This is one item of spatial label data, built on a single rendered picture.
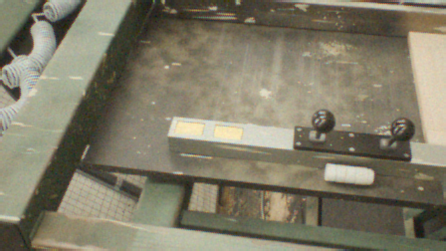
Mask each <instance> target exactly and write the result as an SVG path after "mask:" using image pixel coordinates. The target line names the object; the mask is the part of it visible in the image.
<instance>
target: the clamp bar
mask: <svg viewBox="0 0 446 251"><path fill-rule="evenodd" d="M154 2H155V15H156V16H162V17H178V18H186V19H203V20H211V21H220V22H237V23H245V24H262V25H269V26H286V27H295V28H303V29H320V30H328V31H345V32H352V33H360V34H376V35H385V36H393V37H408V33H409V32H419V33H428V34H436V35H446V0H154Z"/></svg>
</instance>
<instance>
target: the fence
mask: <svg viewBox="0 0 446 251"><path fill-rule="evenodd" d="M178 122H184V123H191V124H204V132H203V135H196V134H183V133H176V132H175V130H176V125H177V123H178ZM216 126H229V127H242V128H243V134H242V139H227V138H221V137H213V134H214V131H215V128H216ZM294 132H295V130H294V129H287V128H281V127H268V126H261V125H242V124H229V123H223V122H217V121H203V120H197V119H184V118H177V117H173V121H172V123H171V127H170V129H169V134H168V136H167V137H168V143H169V151H179V152H185V153H197V154H204V155H216V156H222V157H228V158H241V159H247V160H259V161H265V162H277V163H282V164H295V165H301V166H308V167H319V168H326V165H327V164H328V163H329V164H335V165H337V164H342V165H348V166H354V167H356V166H360V167H366V168H367V169H371V170H372V171H374V174H381V175H393V176H399V177H411V178H417V179H423V180H436V181H441V180H442V179H443V176H444V175H445V172H446V145H438V144H432V143H419V142H412V141H411V142H410V148H411V152H412V159H411V161H405V162H403V161H397V160H391V159H379V158H372V157H360V156H354V155H341V154H335V153H322V152H315V151H303V150H296V149H293V140H294Z"/></svg>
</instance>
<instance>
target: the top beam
mask: <svg viewBox="0 0 446 251"><path fill-rule="evenodd" d="M152 4H153V0H88V2H87V3H86V5H85V7H83V9H82V11H81V13H80V14H79V16H78V18H76V20H75V22H74V24H73V25H72V27H71V29H70V31H69V32H68V33H67V35H66V37H65V39H63V42H62V43H61V44H60V46H59V48H58V50H56V53H55V54H54V56H53V57H52V59H51V61H50V62H49V64H48V65H47V67H46V69H45V71H44V72H43V73H42V75H41V76H40V78H39V80H38V82H37V83H36V85H35V86H34V87H33V89H32V91H31V93H30V94H29V96H28V97H27V99H26V101H25V102H24V104H23V105H22V108H20V110H19V112H18V114H17V115H16V116H15V117H14V118H13V120H12V122H11V124H10V125H9V127H8V128H7V131H6V132H5V134H4V135H3V137H2V138H1V139H0V251H37V249H36V248H33V247H32V245H31V244H30V234H31V232H32V229H33V228H34V225H35V224H36V221H37V220H38V218H39V216H40V214H41V211H42V210H43V211H45V210H46V209H47V211H52V212H58V210H59V207H60V205H61V203H62V201H63V198H64V196H65V194H66V192H67V189H68V187H69V185H70V183H71V182H72V178H73V177H74V174H75V173H76V169H77V168H78V165H79V163H80V160H81V159H82V157H83V154H84V153H85V150H86V148H87V145H88V143H89V141H90V139H91V137H92V134H93V133H94V130H95V128H96V125H97V124H98V121H99V119H100V118H101V115H102V113H103V110H104V109H105V106H106V104H107V102H108V100H109V98H110V95H111V93H112V90H113V87H114V85H115V84H116V81H117V80H118V76H119V75H120V72H121V70H122V68H123V66H124V64H125V61H126V59H127V57H128V55H129V54H130V50H131V49H132V46H133V44H134V41H135V40H136V38H137V35H138V33H139V31H140V29H141V26H142V24H143V23H144V20H145V18H146V15H147V14H148V11H149V9H150V8H151V5H152Z"/></svg>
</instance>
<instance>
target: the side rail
mask: <svg viewBox="0 0 446 251"><path fill-rule="evenodd" d="M30 244H31V245H32V247H33V248H36V249H37V251H348V250H343V249H333V248H328V247H317V246H312V245H301V244H296V243H285V242H281V241H275V240H264V239H259V238H248V237H243V236H232V235H227V234H216V233H211V232H205V231H195V230H189V229H178V228H173V227H162V226H157V225H152V224H141V223H136V222H125V221H120V220H114V219H104V218H98V217H89V216H83V215H78V214H68V213H62V212H52V211H45V215H44V217H43V220H42V221H41V224H40V225H39V228H38V229H37V232H36V234H35V237H34V238H33V240H30Z"/></svg>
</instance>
